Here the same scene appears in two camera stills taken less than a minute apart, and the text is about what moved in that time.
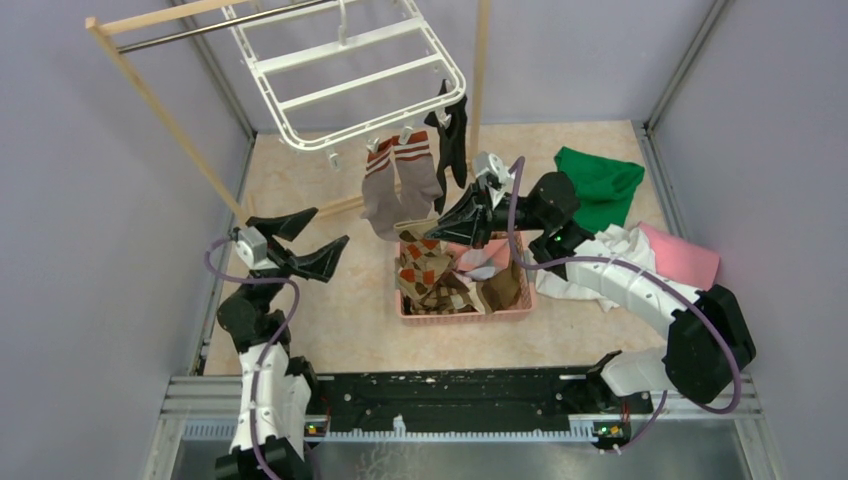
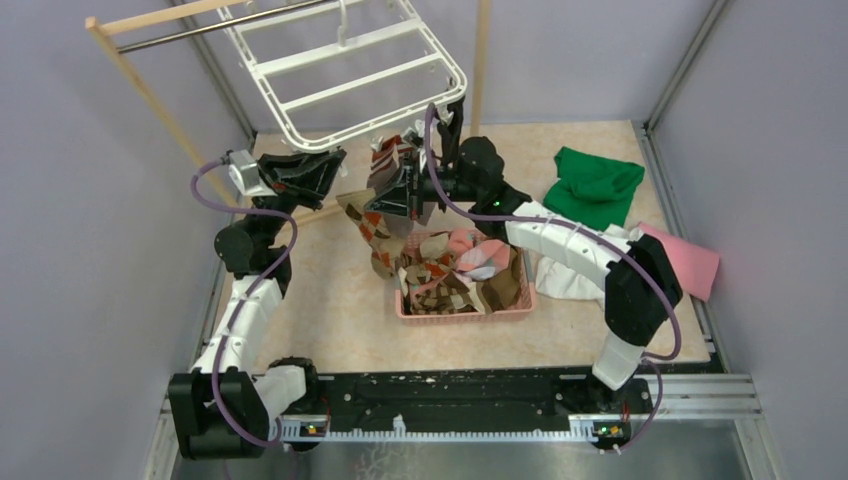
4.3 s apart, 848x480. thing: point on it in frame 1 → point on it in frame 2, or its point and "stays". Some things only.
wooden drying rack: x=101 y=25 stays
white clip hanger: x=339 y=73 stays
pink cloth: x=680 y=259 stays
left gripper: x=318 y=264 → x=301 y=177
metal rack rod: x=211 y=28 stays
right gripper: x=470 y=220 → x=400 y=198
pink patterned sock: x=481 y=263 stays
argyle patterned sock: x=421 y=261 → x=386 y=250
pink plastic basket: x=524 y=248 stays
